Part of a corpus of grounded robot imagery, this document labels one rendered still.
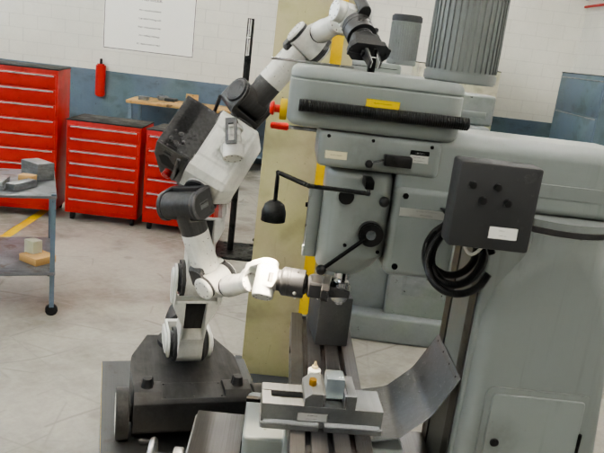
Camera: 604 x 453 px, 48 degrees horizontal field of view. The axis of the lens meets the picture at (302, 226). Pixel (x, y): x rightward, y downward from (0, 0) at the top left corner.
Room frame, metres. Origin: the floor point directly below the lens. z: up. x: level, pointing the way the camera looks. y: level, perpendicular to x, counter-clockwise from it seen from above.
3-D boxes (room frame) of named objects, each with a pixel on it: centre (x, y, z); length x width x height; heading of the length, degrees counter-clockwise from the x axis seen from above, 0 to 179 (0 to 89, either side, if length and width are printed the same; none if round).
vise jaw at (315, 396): (1.76, -0.09, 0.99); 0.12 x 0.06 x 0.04; 5
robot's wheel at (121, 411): (2.31, 0.60, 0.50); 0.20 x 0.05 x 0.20; 17
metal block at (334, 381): (1.76, -0.15, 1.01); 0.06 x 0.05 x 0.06; 5
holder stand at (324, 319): (2.37, -0.14, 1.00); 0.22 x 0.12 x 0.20; 9
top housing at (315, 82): (1.94, -0.15, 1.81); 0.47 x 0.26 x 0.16; 92
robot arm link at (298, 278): (1.95, -0.05, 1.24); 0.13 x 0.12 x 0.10; 175
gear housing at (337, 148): (1.94, -0.18, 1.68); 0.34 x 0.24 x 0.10; 92
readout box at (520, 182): (1.62, -0.45, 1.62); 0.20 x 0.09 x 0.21; 92
